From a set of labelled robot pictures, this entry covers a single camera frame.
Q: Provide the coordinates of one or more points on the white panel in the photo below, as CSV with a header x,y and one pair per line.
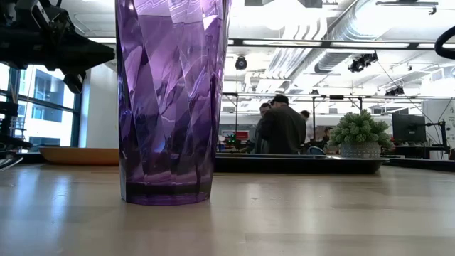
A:
x,y
435,113

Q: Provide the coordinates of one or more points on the orange round plate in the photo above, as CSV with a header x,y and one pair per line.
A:
x,y
78,156

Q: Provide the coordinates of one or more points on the person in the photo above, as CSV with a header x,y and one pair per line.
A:
x,y
264,108
327,131
282,128
305,114

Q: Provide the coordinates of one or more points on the purple faceted plastic cup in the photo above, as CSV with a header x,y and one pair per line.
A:
x,y
170,106

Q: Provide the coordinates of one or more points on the black computer monitor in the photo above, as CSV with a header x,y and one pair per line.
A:
x,y
409,128

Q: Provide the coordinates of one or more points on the black ceiling track fixture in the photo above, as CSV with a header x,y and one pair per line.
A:
x,y
407,3

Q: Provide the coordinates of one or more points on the small black ceiling camera cluster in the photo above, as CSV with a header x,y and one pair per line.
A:
x,y
394,91

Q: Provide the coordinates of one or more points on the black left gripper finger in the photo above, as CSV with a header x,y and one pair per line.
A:
x,y
81,55

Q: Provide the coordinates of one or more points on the grey curved object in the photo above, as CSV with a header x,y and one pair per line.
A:
x,y
9,163

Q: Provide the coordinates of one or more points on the black background rig frame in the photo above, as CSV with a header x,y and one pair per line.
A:
x,y
314,117

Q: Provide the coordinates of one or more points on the dark background desk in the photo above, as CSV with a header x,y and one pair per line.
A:
x,y
412,151

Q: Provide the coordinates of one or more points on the black rack structure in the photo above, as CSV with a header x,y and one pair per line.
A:
x,y
10,142

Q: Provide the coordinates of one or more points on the black rectangular tray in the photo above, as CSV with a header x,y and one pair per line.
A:
x,y
291,165

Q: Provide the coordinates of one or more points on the black hanging camera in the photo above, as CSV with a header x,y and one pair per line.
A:
x,y
241,63

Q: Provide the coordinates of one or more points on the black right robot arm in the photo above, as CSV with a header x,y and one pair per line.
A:
x,y
439,44

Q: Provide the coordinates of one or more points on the blue rounded object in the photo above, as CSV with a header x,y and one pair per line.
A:
x,y
315,151

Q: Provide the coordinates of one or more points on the red sign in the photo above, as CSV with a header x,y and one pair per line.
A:
x,y
241,135

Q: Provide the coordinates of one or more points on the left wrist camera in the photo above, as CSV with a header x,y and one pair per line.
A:
x,y
74,83

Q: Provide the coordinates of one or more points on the green potted succulent plant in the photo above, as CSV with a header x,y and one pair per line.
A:
x,y
359,135

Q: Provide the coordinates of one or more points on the black overhead beam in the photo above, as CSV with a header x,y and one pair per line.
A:
x,y
320,43

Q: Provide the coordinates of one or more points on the large window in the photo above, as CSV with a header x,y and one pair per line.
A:
x,y
46,103

